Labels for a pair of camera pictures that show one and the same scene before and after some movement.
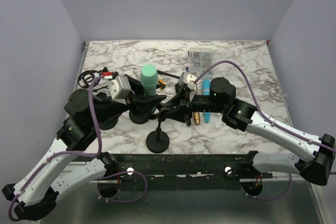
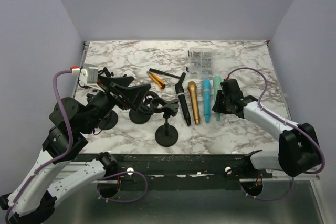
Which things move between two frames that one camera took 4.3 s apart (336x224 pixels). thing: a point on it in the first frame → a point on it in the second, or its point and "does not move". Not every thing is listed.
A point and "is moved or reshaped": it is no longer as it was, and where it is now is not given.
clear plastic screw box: (201, 59) does not move
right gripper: (180, 108) → (218, 107)
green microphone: (149, 76) is moved or reshaped
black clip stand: (158, 141) is moved or reshaped
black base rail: (183, 171) does not move
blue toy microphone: (206, 91) does not move
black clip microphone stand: (108, 109) does not move
